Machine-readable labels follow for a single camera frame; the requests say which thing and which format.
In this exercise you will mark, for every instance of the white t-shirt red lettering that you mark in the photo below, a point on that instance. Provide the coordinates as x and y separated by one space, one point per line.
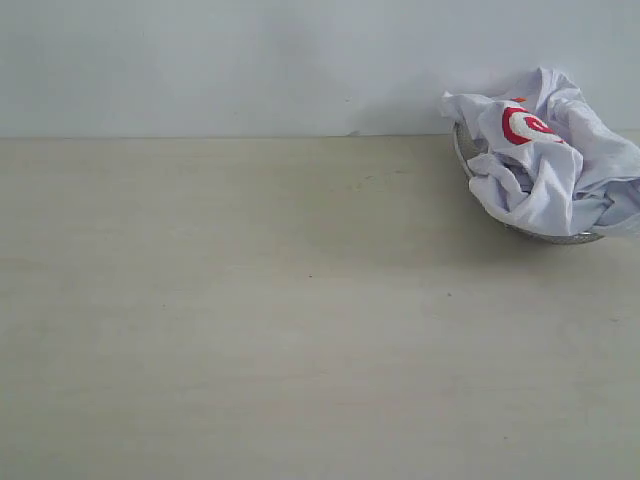
539 159

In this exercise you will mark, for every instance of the round wire mesh basket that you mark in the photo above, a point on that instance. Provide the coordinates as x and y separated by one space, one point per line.
575 238

